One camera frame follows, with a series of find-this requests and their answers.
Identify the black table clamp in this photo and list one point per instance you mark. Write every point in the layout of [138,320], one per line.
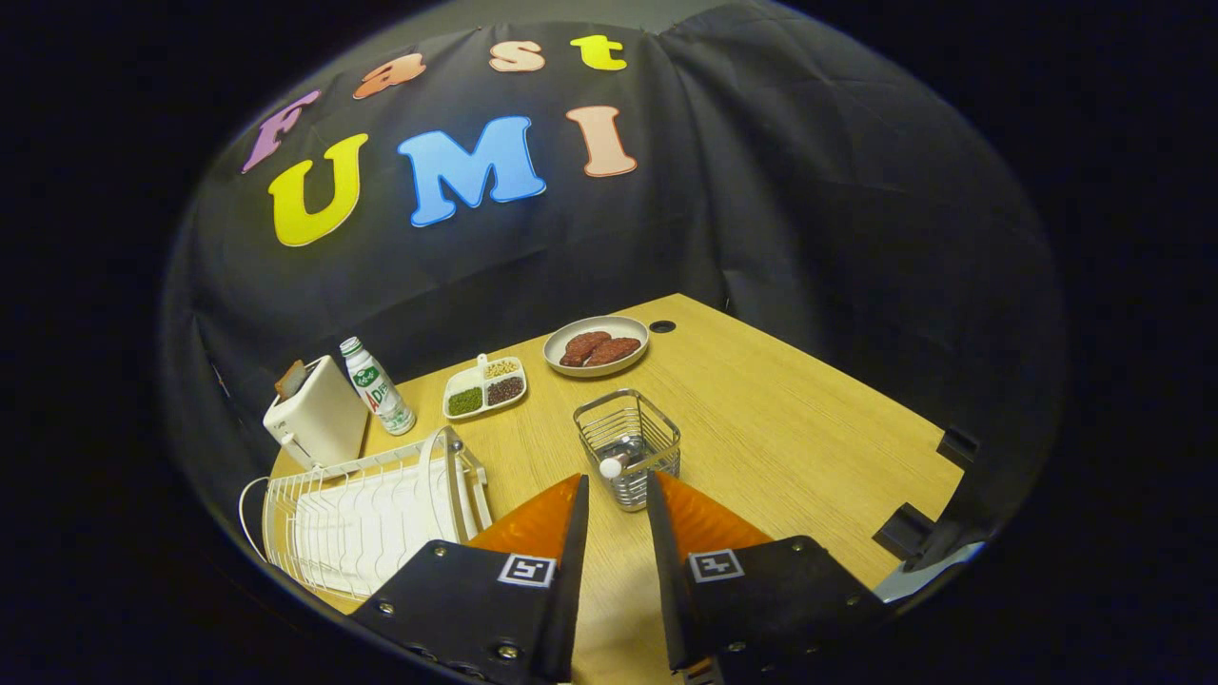
[959,445]
[904,531]

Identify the white drain tray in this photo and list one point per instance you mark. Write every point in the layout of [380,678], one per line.
[371,533]

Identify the black backdrop cloth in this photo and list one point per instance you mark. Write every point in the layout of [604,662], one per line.
[809,190]

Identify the grey plate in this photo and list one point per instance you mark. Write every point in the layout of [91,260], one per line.
[628,328]

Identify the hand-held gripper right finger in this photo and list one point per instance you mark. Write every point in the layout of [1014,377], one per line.
[663,571]

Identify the white divided bean dish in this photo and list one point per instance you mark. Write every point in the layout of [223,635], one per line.
[464,401]

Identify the brown meat patty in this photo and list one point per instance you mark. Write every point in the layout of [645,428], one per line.
[614,351]
[582,346]

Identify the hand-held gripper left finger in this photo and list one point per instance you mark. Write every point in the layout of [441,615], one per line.
[571,571]

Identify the brown toast slice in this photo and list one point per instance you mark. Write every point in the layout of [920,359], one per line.
[290,379]

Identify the white toaster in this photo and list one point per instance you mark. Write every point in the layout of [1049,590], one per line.
[319,419]

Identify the white green-label drink bottle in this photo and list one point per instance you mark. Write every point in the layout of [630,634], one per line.
[381,390]

